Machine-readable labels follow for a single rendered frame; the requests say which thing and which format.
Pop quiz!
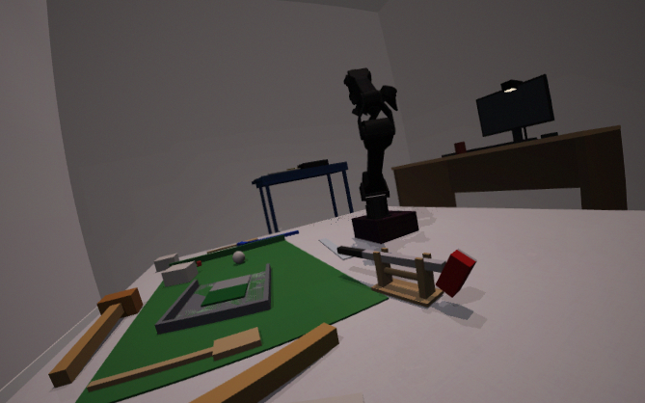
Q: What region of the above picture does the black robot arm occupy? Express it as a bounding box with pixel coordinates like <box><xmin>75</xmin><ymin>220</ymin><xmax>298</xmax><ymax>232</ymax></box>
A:
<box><xmin>343</xmin><ymin>67</ymin><xmax>395</xmax><ymax>220</ymax></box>

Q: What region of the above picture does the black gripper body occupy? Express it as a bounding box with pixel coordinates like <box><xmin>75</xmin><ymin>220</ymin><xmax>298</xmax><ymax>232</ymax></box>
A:
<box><xmin>364</xmin><ymin>85</ymin><xmax>397</xmax><ymax>120</ymax></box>

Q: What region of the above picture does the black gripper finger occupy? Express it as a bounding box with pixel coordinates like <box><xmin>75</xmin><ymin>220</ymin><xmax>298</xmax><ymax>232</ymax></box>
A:
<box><xmin>385</xmin><ymin>95</ymin><xmax>398</xmax><ymax>111</ymax></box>

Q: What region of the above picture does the grey ball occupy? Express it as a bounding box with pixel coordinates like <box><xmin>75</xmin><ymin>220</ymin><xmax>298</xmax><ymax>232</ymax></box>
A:
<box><xmin>232</xmin><ymin>252</ymin><xmax>245</xmax><ymax>264</ymax></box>

